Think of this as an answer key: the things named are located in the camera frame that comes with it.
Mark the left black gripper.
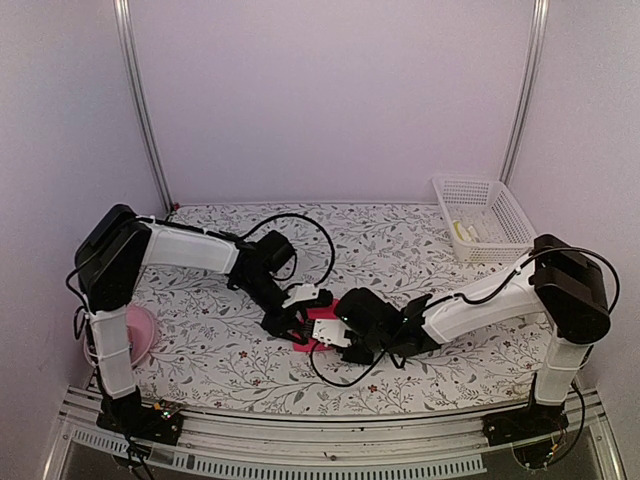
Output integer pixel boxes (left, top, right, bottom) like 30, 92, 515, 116
237, 272, 311, 345

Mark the pink red towel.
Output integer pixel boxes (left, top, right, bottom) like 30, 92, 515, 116
292, 298, 339, 353

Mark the green white patterned towel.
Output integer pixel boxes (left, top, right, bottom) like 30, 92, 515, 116
453, 220, 481, 243

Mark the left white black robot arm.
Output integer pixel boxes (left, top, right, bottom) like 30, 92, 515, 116
74, 204, 320, 434

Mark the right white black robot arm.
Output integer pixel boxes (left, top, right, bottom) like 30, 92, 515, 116
334, 234, 615, 436

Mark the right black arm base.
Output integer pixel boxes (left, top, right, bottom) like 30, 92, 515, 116
482, 395, 569, 446

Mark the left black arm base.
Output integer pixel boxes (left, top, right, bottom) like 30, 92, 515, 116
96, 389, 184, 446

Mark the floral patterned table mat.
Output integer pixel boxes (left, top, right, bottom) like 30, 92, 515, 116
133, 204, 551, 416

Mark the white plastic mesh basket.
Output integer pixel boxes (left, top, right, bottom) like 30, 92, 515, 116
432, 175, 537, 264

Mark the pink plastic bowl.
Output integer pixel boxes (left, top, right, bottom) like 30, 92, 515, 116
83, 304, 156, 368

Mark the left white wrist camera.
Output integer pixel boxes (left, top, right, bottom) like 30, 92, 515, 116
282, 284, 334, 308

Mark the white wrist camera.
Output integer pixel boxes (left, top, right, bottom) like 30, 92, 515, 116
302, 319, 352, 348
282, 284, 334, 308

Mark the right black camera cable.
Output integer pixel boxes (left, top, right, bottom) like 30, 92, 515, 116
309, 247, 621, 389

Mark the black camera cable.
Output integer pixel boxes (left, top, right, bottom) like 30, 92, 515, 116
244, 214, 335, 291
309, 247, 621, 389

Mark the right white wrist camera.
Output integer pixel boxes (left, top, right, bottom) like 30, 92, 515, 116
302, 319, 352, 348

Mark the left black camera cable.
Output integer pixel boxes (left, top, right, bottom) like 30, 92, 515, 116
244, 214, 335, 291

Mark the aluminium front rail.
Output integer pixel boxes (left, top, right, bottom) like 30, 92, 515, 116
43, 387, 631, 479

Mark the left aluminium frame post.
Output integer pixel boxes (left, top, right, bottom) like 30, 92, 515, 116
113, 0, 174, 213

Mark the aluminium frame post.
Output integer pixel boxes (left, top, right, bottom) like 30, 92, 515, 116
499, 0, 550, 185
113, 0, 174, 213

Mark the right aluminium frame post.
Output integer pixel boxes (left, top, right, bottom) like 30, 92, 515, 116
499, 0, 550, 185

